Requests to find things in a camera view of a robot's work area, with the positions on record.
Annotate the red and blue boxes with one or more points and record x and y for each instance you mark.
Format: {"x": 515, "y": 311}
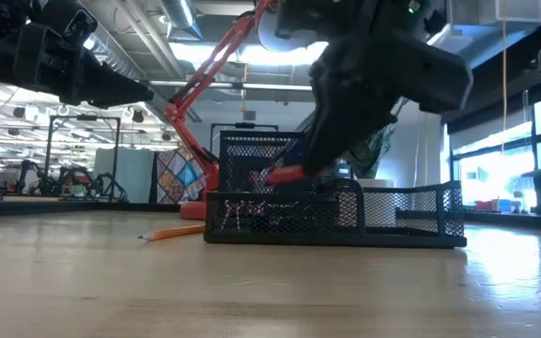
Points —
{"x": 493, "y": 205}

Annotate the colourful patchwork quilt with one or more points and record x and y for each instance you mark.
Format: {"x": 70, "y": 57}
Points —
{"x": 181, "y": 176}

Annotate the white plant pot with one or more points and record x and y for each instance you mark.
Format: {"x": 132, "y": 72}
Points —
{"x": 376, "y": 182}

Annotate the black mesh desk organizer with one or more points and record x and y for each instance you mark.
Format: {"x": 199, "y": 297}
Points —
{"x": 298, "y": 239}

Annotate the green snake plant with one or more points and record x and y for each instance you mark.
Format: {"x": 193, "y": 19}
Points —
{"x": 374, "y": 141}

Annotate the yellow pencil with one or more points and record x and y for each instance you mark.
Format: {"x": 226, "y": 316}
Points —
{"x": 176, "y": 231}

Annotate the red marker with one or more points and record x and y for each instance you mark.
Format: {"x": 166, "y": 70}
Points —
{"x": 284, "y": 174}

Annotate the black binder clip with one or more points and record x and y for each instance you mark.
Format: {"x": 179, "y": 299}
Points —
{"x": 257, "y": 211}
{"x": 230, "y": 213}

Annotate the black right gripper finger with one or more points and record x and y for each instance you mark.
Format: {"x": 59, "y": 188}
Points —
{"x": 341, "y": 127}

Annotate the red desk lamp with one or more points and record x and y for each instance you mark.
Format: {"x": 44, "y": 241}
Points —
{"x": 193, "y": 211}

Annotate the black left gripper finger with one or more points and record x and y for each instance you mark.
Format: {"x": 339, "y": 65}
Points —
{"x": 115, "y": 89}

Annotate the background black robot arms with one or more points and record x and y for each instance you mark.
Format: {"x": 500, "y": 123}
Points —
{"x": 78, "y": 183}

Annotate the pale green curtain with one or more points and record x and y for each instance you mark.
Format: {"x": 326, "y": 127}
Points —
{"x": 125, "y": 173}

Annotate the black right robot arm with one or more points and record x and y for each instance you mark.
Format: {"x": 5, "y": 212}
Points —
{"x": 345, "y": 19}

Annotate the black camera stand frame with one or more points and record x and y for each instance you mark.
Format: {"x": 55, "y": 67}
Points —
{"x": 85, "y": 117}

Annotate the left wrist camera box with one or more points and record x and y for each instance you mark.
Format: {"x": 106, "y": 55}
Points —
{"x": 71, "y": 23}

